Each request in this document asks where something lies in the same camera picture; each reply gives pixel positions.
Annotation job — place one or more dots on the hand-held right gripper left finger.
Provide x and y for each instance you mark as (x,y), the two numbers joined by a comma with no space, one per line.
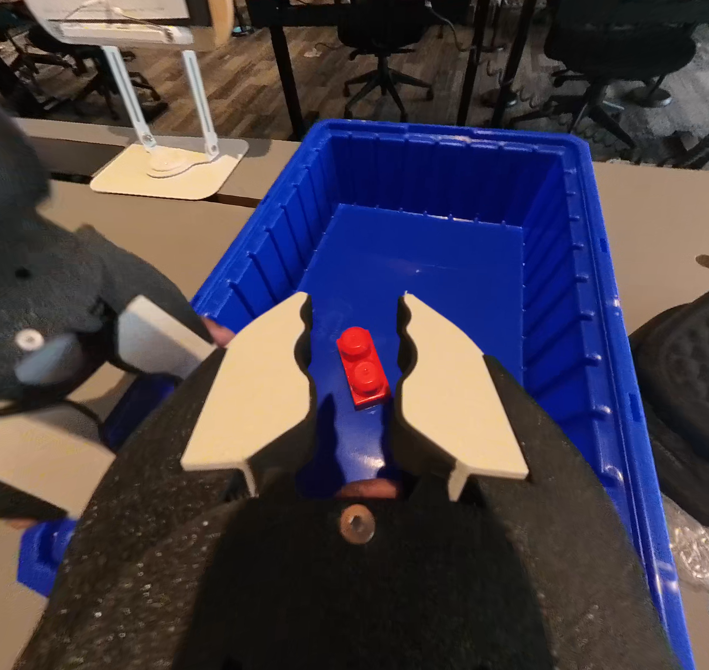
(255,393)

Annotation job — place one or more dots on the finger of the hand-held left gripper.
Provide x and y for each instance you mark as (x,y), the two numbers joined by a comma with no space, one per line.
(50,459)
(160,337)

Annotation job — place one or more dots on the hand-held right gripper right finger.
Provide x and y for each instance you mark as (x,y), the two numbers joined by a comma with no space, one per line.
(454,398)

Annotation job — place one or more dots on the red two-stud block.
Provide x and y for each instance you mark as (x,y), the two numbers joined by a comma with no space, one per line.
(363,373)

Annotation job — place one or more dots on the blue plastic bin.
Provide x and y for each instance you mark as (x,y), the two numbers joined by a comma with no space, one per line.
(443,249)

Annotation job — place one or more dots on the black office chair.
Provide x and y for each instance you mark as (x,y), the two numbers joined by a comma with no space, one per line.
(615,49)
(61,55)
(382,27)

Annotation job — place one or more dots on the clear plastic wrap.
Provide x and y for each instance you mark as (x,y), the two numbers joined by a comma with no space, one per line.
(692,542)

